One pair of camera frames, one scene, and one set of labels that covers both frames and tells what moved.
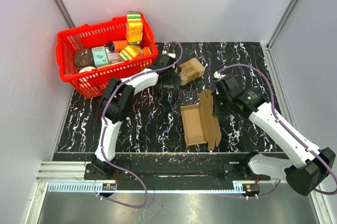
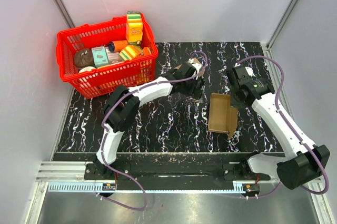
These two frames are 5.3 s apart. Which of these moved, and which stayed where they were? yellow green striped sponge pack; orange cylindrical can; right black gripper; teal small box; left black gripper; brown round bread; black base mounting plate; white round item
Moved: left black gripper; right black gripper
Stayed: black base mounting plate; white round item; yellow green striped sponge pack; teal small box; brown round bread; orange cylindrical can
